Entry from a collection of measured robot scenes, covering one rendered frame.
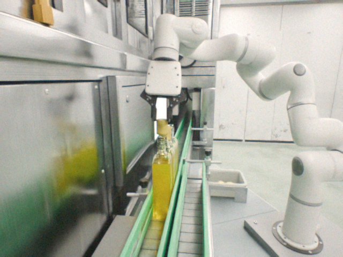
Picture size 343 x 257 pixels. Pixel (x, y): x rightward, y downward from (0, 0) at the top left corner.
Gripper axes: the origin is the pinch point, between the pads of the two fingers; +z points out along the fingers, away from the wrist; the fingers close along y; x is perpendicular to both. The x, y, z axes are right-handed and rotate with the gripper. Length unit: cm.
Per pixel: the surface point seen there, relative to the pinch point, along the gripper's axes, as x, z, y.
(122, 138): 2.0, 7.8, -11.8
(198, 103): 120, -28, 13
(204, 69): 102, -51, 15
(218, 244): 17.8, 41.9, 20.6
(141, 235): -3.5, 33.0, -2.5
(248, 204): 42, 33, 37
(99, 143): -4.2, 9.7, -16.0
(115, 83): -4.0, -7.5, -13.0
